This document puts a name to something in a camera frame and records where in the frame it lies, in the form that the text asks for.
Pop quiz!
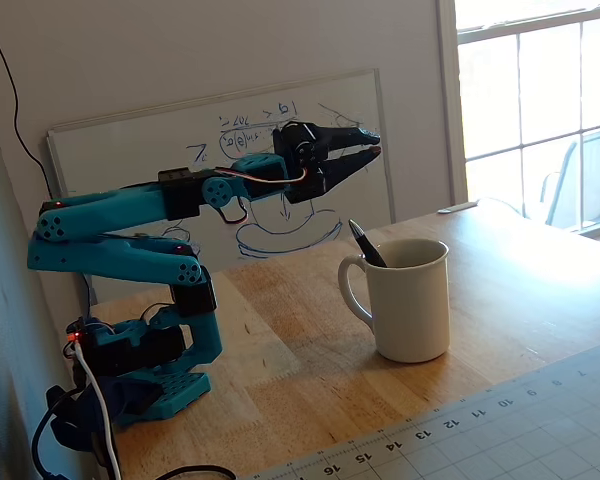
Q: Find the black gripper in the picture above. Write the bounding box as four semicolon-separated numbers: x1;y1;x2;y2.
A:
271;120;382;205

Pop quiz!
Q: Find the thin black wall cable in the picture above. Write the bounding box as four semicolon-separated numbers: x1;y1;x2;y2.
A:
0;0;61;200

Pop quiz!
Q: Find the dark blue table clamp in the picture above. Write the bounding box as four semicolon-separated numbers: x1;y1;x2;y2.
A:
48;375;162;452

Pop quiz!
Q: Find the black cable on table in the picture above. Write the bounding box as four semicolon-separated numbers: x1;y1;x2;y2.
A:
152;464;238;480

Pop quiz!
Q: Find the small white flat strip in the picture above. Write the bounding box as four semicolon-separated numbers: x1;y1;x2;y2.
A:
438;200;480;215

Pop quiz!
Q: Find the whiteboard with blue writing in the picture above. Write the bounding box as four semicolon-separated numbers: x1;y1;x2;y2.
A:
46;68;396;307

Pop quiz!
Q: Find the grey gridded cutting mat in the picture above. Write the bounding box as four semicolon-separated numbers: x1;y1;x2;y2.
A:
239;337;600;480

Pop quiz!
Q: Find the white ceramic mug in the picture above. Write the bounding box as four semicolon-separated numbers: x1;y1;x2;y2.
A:
337;237;451;364

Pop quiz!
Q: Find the blue and black pen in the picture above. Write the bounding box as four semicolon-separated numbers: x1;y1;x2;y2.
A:
347;218;388;269

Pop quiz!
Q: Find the red white black servo wire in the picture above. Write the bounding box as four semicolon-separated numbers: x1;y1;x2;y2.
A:
213;166;309;227

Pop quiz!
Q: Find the outdoor patio chair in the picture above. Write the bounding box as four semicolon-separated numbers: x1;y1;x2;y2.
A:
538;124;600;232

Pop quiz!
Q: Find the white framed window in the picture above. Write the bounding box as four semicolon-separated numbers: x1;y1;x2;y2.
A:
436;0;600;247

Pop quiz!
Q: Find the white usb cable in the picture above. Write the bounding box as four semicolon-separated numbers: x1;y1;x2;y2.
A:
74;343;124;480

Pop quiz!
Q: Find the thick black cable loop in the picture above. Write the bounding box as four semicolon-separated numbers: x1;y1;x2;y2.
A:
31;383;84;480

